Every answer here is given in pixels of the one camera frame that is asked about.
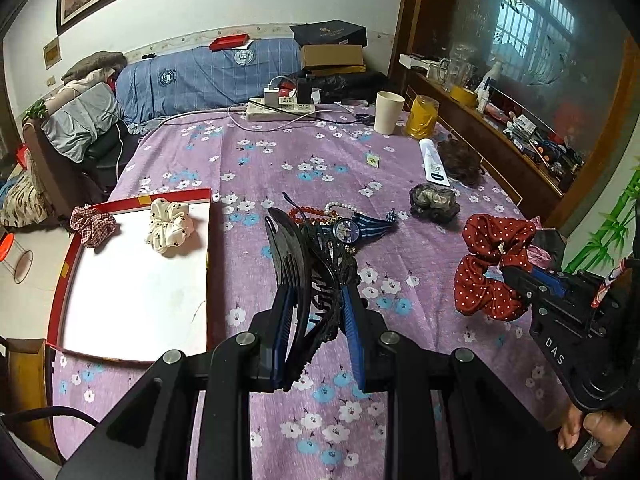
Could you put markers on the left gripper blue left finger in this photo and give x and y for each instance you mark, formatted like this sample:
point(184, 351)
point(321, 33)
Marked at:
point(274, 337)

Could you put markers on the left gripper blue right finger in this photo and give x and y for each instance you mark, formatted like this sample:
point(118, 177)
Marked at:
point(362, 328)

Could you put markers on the black hair claw clip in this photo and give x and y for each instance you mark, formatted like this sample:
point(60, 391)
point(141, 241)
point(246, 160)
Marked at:
point(318, 268)

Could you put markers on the blue strap cartoon watch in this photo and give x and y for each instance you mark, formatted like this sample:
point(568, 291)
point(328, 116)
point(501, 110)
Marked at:
point(360, 229)

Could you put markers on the dark red dotted scrunchie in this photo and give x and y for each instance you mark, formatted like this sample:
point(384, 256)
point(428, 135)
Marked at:
point(492, 242)

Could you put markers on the grey patterned scrunchie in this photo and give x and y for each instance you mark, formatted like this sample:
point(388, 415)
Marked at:
point(434, 202)

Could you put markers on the red tray white inside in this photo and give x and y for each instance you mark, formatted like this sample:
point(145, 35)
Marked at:
point(125, 301)

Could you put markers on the white cherry print scrunchie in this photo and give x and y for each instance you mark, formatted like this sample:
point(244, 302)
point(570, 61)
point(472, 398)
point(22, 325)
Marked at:
point(171, 225)

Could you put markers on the pink checked scrunchie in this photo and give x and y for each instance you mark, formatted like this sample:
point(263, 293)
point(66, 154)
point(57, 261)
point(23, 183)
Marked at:
point(93, 226)

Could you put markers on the operator right hand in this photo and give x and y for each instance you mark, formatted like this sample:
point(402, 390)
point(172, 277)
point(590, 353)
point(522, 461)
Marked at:
point(609, 429)

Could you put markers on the purple floral bed sheet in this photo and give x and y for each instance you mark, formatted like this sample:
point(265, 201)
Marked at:
point(462, 397)

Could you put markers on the pink and black jacket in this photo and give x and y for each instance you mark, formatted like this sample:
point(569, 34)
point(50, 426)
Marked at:
point(547, 247)

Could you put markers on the small green white packet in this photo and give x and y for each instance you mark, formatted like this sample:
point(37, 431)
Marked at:
point(373, 160)

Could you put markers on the wooden headboard shelf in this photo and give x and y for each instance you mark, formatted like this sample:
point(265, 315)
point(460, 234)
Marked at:
point(527, 158)

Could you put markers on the brown hair wig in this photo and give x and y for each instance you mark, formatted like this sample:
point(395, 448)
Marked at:
point(460, 162)

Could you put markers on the beige plastic cup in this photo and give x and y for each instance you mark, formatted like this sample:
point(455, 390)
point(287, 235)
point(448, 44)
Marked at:
point(388, 106)

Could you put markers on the yellow jar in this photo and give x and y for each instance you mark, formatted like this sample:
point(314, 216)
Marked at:
point(422, 118)

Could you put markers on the white power strip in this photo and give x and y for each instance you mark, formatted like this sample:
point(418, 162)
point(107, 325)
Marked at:
point(288, 109)

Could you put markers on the wooden chair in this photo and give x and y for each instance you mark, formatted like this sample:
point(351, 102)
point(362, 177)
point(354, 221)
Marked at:
point(26, 368)

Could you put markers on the white phone charger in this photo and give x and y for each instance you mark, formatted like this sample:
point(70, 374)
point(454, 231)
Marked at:
point(271, 97)

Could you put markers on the red plastic stool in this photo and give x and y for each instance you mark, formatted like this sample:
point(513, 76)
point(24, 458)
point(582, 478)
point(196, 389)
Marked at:
point(15, 258)

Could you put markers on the cardboard box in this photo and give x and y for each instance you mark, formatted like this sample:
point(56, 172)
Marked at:
point(332, 59)

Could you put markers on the striped blanket on floor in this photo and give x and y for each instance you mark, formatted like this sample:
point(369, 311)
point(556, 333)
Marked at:
point(23, 203)

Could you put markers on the blue plaid quilt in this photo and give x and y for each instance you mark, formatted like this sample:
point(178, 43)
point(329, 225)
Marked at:
point(200, 79)

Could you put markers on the brown armchair with clothes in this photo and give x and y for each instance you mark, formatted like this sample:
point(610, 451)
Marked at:
point(78, 138)

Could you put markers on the dark gift box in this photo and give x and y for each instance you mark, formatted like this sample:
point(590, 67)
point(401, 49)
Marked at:
point(330, 32)

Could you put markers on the red flat case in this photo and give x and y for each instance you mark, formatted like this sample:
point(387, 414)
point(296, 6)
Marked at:
point(229, 42)

